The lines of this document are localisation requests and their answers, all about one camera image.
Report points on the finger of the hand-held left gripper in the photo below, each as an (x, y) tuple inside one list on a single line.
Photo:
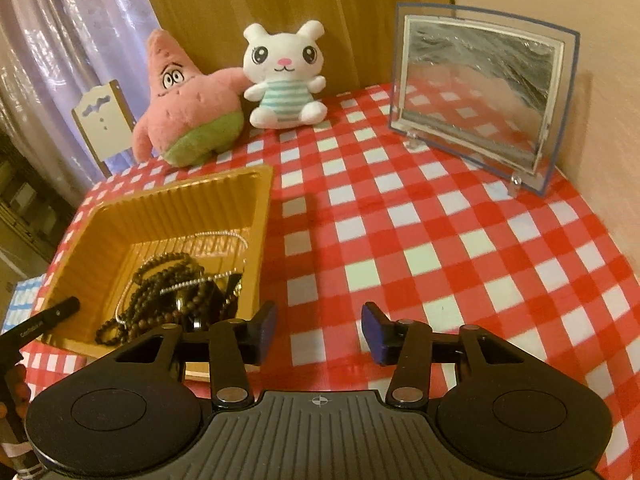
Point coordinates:
[(47, 319)]

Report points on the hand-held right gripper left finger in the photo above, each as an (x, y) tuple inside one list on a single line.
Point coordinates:
[(267, 332)]

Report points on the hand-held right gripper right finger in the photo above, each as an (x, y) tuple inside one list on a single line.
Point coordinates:
[(372, 332)]

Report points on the black wristwatch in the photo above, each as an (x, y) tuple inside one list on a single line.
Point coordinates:
[(192, 306)]

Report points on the gold plastic tray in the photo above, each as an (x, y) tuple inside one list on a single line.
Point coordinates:
[(100, 240)]

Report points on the person's left hand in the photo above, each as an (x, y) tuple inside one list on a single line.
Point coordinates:
[(16, 385)]

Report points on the blue patterned bed sheet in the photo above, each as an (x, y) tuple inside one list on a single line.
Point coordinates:
[(22, 302)]

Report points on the red checkered tablecloth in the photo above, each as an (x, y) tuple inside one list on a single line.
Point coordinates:
[(400, 260)]

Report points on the dark shelf unit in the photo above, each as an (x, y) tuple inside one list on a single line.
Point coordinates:
[(25, 200)]

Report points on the white wooden chair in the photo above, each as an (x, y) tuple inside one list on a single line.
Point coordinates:
[(102, 120)]

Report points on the pink starfish plush toy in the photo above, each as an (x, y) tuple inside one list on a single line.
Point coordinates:
[(185, 110)]

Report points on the white bunny plush toy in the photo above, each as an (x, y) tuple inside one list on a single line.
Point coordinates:
[(282, 75)]

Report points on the purple curtain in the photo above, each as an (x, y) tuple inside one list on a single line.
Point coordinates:
[(65, 35)]

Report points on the sand art picture frame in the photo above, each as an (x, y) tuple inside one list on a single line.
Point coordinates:
[(480, 90)]

